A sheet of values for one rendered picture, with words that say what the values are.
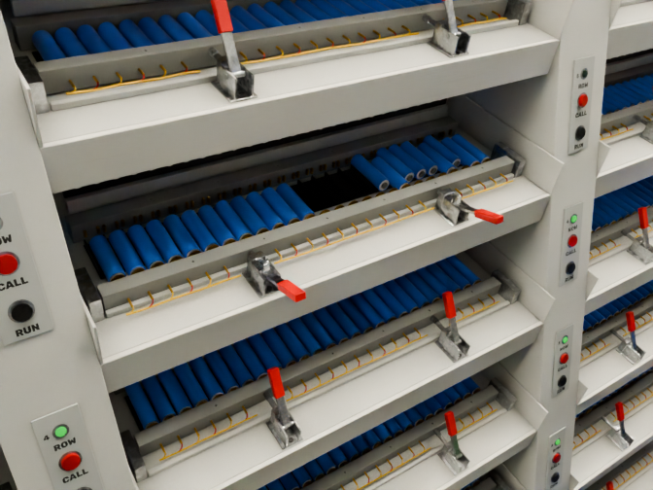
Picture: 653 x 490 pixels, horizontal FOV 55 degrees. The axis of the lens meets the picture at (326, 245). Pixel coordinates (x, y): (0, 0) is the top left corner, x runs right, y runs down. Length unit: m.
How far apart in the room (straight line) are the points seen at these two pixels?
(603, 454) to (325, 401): 0.71
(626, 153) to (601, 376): 0.40
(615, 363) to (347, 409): 0.61
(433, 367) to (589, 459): 0.56
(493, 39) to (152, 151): 0.43
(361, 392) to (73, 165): 0.46
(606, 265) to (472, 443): 0.37
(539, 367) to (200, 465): 0.54
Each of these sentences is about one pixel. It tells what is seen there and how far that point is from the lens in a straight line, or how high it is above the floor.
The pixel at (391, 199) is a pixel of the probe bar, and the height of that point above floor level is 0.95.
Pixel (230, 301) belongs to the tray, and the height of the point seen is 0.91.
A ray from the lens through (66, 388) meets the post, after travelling 0.62.
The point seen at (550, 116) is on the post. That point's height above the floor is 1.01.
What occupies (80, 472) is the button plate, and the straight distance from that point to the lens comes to 0.66.
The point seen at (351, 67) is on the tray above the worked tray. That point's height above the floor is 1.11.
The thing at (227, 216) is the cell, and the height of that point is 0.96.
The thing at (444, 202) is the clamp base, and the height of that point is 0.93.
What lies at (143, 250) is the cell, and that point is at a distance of 0.69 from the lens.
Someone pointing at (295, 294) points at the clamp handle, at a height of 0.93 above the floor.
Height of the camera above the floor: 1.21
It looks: 24 degrees down
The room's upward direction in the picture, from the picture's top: 6 degrees counter-clockwise
